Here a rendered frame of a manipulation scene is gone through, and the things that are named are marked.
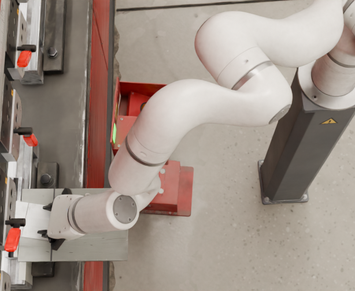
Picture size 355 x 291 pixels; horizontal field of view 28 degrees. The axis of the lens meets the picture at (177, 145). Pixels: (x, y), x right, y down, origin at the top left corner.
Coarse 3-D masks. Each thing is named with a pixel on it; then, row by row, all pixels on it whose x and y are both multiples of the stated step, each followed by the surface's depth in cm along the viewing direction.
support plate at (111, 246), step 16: (32, 192) 179; (48, 192) 179; (80, 192) 179; (96, 192) 179; (32, 240) 175; (80, 240) 175; (96, 240) 175; (112, 240) 175; (32, 256) 174; (48, 256) 174; (64, 256) 174; (80, 256) 174; (96, 256) 174; (112, 256) 174
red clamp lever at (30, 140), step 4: (20, 128) 158; (24, 128) 158; (28, 128) 158; (16, 132) 158; (20, 132) 158; (24, 132) 158; (28, 132) 158; (32, 132) 159; (24, 136) 161; (28, 136) 161; (32, 136) 161; (24, 140) 163; (28, 140) 162; (32, 140) 163; (36, 140) 166; (28, 144) 165; (32, 144) 165; (36, 144) 166
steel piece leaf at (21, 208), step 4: (16, 204) 178; (20, 204) 178; (24, 204) 178; (16, 208) 178; (20, 208) 178; (24, 208) 178; (16, 212) 177; (20, 212) 177; (24, 212) 177; (16, 216) 177; (20, 216) 177; (24, 216) 177; (20, 228) 176; (20, 236) 175
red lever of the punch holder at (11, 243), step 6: (6, 222) 150; (12, 222) 150; (18, 222) 150; (24, 222) 150; (12, 228) 148; (18, 228) 148; (12, 234) 146; (18, 234) 146; (6, 240) 145; (12, 240) 144; (18, 240) 146; (6, 246) 143; (12, 246) 143
